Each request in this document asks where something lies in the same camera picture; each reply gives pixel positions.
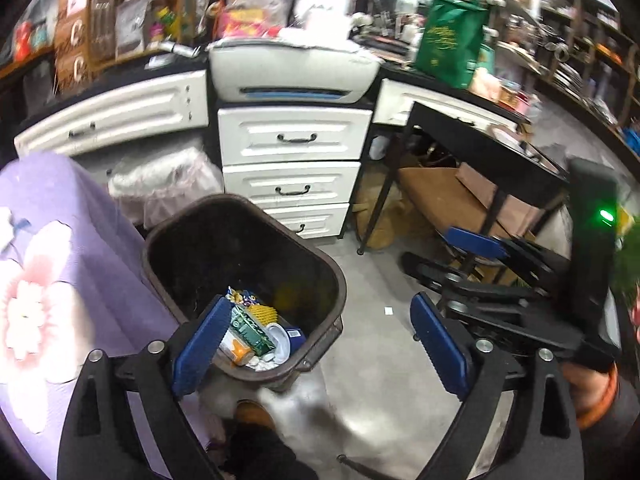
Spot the dark snack packet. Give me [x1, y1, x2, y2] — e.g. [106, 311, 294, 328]
[227, 287, 261, 308]

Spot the person's denim-clad leg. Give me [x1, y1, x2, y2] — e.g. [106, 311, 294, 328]
[220, 422, 321, 480]

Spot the brown coffee box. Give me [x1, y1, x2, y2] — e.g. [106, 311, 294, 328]
[52, 10, 93, 61]
[54, 55, 96, 92]

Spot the brown plastic waste bin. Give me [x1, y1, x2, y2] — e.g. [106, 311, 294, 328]
[141, 193, 347, 393]

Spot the yellow orange plastic bag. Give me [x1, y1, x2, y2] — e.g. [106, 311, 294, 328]
[250, 302, 280, 326]

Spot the purple floral tablecloth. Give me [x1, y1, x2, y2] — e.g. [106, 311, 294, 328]
[0, 152, 221, 480]

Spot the wooden desktop rack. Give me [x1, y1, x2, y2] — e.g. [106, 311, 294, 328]
[87, 0, 201, 68]

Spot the white desk drawer front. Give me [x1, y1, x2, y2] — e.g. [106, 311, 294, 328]
[372, 77, 521, 133]

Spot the dark display shelf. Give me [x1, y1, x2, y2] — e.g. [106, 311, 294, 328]
[500, 0, 640, 161]

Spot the red tin can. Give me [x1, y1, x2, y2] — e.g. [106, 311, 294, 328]
[14, 22, 33, 61]

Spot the blue white yogurt cup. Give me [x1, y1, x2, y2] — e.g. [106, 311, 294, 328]
[262, 322, 307, 363]

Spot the green drink carton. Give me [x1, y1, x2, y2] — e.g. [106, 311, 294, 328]
[229, 305, 277, 356]

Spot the white drawer cabinet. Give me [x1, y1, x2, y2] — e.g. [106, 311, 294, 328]
[217, 105, 375, 241]

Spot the clear plastic bag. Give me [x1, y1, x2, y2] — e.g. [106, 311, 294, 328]
[107, 147, 226, 228]

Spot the black chair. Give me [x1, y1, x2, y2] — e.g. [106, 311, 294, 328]
[356, 100, 571, 256]

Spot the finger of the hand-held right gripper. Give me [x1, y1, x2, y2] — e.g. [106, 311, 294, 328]
[400, 252, 527, 312]
[442, 226, 571, 286]

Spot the orange wrapper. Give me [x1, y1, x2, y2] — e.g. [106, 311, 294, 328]
[220, 330, 253, 366]

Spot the white printer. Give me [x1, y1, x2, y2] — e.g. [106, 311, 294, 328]
[207, 40, 386, 106]

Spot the green gift bag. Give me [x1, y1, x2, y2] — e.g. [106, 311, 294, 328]
[415, 0, 493, 88]

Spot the person's right hand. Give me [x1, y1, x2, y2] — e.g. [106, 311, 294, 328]
[564, 360, 623, 431]

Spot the pink plastic bag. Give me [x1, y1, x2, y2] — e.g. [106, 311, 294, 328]
[212, 0, 291, 41]

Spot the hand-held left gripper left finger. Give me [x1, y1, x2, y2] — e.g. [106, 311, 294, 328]
[57, 294, 233, 480]

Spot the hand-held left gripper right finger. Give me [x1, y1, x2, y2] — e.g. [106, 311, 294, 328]
[410, 292, 585, 480]

